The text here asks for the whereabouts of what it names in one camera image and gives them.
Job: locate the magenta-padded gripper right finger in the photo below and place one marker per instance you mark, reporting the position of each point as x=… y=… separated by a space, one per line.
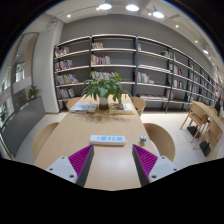
x=162 y=166

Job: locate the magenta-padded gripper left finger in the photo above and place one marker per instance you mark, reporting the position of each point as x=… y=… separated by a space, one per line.
x=62 y=166

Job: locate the small white charger block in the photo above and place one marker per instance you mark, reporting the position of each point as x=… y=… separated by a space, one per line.
x=143 y=139

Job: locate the round-backed wooden chair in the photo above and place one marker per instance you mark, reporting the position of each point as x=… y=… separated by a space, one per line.
x=41 y=140
x=140 y=105
x=71 y=102
x=163 y=140

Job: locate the grey magazine stack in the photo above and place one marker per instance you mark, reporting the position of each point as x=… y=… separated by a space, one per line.
x=83 y=107

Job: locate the wooden side table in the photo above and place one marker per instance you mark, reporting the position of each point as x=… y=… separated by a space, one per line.
x=205 y=108

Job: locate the background potted plant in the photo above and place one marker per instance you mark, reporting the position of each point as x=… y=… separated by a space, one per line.
x=2 y=116
x=33 y=91

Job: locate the person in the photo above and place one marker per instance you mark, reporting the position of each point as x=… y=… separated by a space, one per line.
x=218 y=105

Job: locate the green plant in white pot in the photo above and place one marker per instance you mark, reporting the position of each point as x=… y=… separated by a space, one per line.
x=104 y=86

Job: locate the grey shelf unit with books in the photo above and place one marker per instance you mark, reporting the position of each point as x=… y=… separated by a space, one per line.
x=150 y=60

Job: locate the group of ceiling lights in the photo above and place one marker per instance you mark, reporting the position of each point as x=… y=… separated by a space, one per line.
x=132 y=7

